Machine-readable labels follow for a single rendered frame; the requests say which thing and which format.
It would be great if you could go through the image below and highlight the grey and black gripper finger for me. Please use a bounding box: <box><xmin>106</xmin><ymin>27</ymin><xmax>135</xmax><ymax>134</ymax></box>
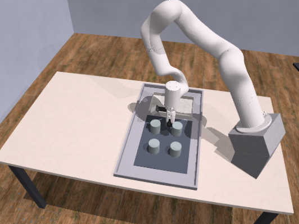
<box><xmin>167</xmin><ymin>119</ymin><xmax>172</xmax><ymax>127</ymax></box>

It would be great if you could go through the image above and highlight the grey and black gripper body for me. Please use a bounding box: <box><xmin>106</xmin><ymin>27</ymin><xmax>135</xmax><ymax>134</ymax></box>
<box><xmin>166</xmin><ymin>109</ymin><xmax>176</xmax><ymax>124</ymax></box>

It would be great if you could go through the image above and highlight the clear glass jar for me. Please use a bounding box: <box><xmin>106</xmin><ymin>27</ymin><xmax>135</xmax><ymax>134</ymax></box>
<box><xmin>171</xmin><ymin>122</ymin><xmax>183</xmax><ymax>136</ymax></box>
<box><xmin>150</xmin><ymin>120</ymin><xmax>161</xmax><ymax>134</ymax></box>
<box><xmin>148</xmin><ymin>139</ymin><xmax>160</xmax><ymax>154</ymax></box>
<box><xmin>170</xmin><ymin>141</ymin><xmax>182</xmax><ymax>158</ymax></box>

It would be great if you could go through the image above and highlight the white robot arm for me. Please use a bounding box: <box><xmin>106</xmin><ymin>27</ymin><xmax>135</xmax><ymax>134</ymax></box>
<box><xmin>141</xmin><ymin>0</ymin><xmax>272</xmax><ymax>134</ymax></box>

